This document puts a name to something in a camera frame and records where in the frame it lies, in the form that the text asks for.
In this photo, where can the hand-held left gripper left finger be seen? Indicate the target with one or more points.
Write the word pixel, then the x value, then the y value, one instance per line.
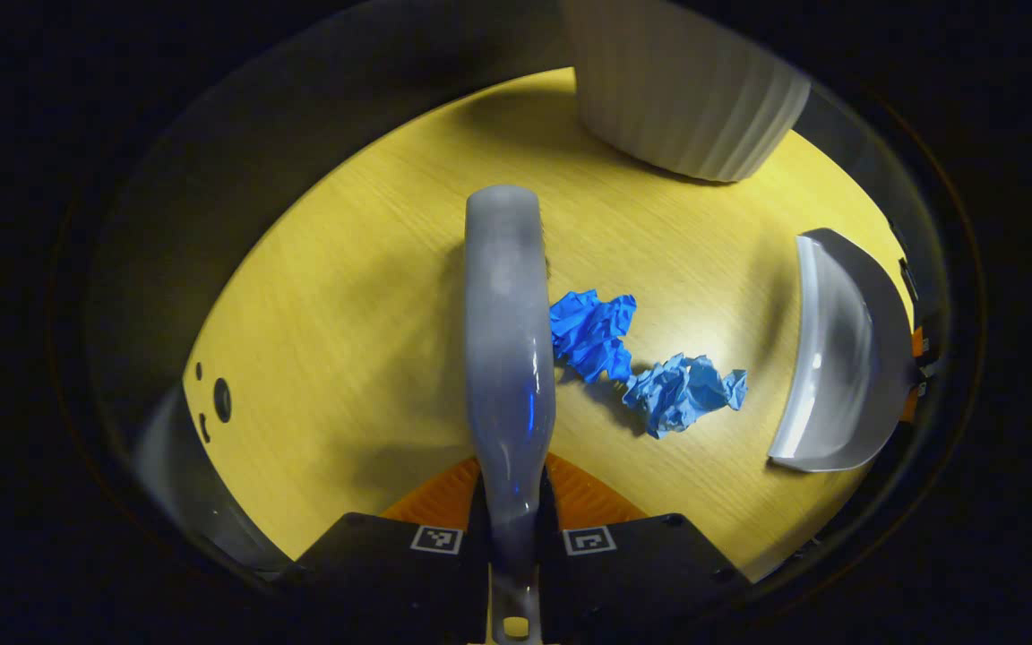
pixel 373 573

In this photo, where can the grey ribbed garbage bin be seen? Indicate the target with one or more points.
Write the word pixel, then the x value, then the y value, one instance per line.
pixel 686 90

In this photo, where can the grey plastic dustpan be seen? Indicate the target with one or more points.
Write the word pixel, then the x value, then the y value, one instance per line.
pixel 838 376

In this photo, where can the dark blue paper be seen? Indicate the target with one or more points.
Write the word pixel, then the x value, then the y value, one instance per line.
pixel 592 331

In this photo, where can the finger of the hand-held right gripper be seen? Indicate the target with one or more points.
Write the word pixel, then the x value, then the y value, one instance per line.
pixel 919 345

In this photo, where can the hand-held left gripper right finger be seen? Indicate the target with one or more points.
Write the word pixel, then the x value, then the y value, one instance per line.
pixel 641 582

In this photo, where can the light blue paper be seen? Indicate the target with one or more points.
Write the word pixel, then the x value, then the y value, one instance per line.
pixel 682 390

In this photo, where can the small grey broom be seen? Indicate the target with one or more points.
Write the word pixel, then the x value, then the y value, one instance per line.
pixel 507 358

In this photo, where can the yellow wooden desktop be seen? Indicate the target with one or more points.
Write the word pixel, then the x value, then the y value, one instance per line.
pixel 373 313

